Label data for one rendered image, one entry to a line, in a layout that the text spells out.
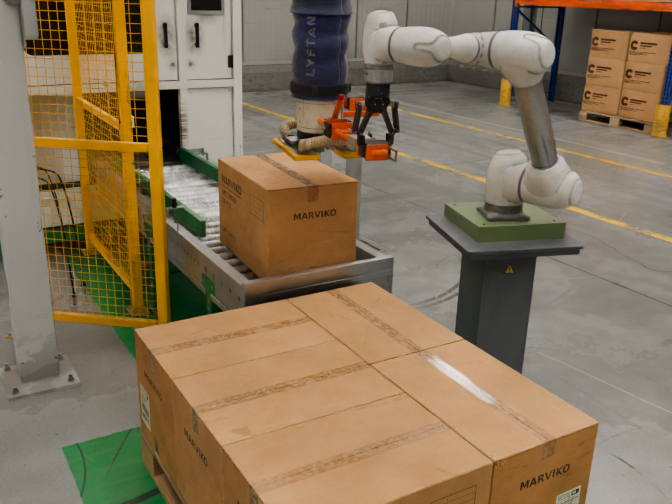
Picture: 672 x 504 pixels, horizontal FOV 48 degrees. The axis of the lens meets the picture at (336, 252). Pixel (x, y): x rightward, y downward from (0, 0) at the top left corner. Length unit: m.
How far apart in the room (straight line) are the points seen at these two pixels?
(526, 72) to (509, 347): 1.24
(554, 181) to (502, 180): 0.23
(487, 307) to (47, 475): 1.82
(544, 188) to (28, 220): 2.08
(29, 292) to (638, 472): 2.55
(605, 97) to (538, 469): 9.00
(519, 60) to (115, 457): 2.05
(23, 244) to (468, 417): 1.99
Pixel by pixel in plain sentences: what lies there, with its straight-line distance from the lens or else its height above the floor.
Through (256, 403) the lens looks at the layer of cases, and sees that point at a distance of 2.24.
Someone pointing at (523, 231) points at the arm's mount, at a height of 0.79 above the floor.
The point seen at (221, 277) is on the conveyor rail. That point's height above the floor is 0.55.
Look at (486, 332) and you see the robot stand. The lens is 3.26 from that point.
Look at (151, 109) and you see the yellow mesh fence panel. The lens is 3.41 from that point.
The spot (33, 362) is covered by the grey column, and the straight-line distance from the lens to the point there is 3.56.
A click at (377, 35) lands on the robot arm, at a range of 2.30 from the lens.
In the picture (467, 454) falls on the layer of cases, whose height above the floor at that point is 0.54.
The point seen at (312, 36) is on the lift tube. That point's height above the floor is 1.52.
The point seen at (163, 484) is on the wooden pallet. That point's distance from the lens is 2.84.
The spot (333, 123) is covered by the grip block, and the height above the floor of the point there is 1.24.
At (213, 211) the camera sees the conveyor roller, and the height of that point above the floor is 0.55.
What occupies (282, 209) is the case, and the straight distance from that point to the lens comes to 2.95.
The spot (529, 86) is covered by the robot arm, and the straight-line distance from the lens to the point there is 2.74.
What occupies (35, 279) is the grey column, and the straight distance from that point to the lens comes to 3.42.
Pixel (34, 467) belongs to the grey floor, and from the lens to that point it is 3.07.
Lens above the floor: 1.71
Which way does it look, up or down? 20 degrees down
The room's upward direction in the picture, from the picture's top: 2 degrees clockwise
